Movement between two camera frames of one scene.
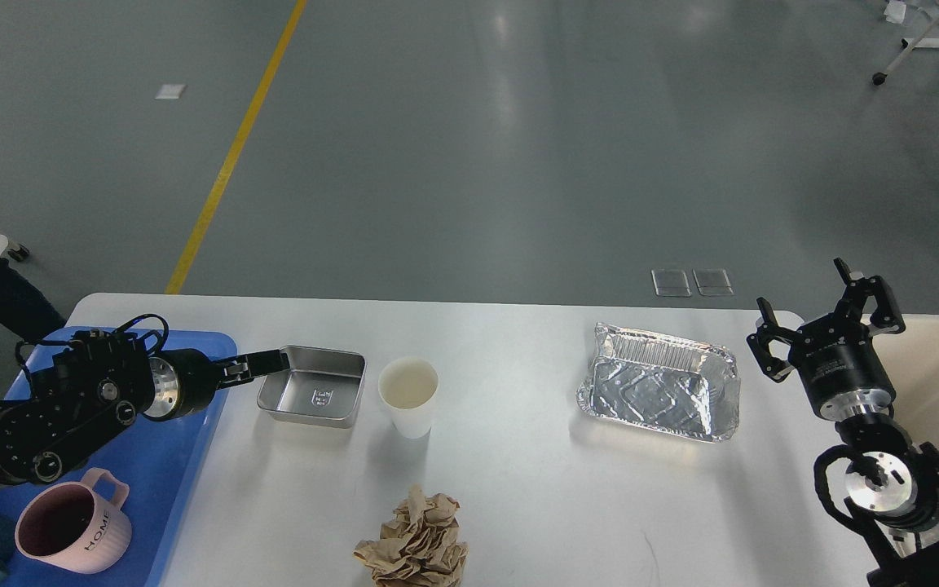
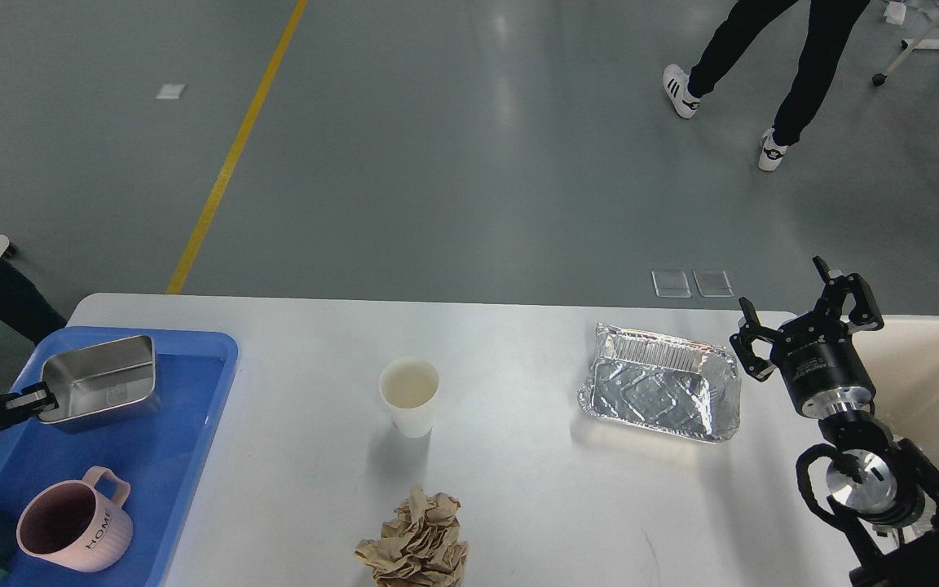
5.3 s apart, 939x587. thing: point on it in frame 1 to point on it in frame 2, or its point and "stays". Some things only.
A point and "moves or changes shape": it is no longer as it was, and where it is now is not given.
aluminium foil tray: (663, 383) stays
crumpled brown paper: (416, 548) stays
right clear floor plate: (712, 282) stays
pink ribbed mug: (71, 527) stays
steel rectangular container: (321, 386) moves or changes shape
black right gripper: (836, 355) to (819, 362)
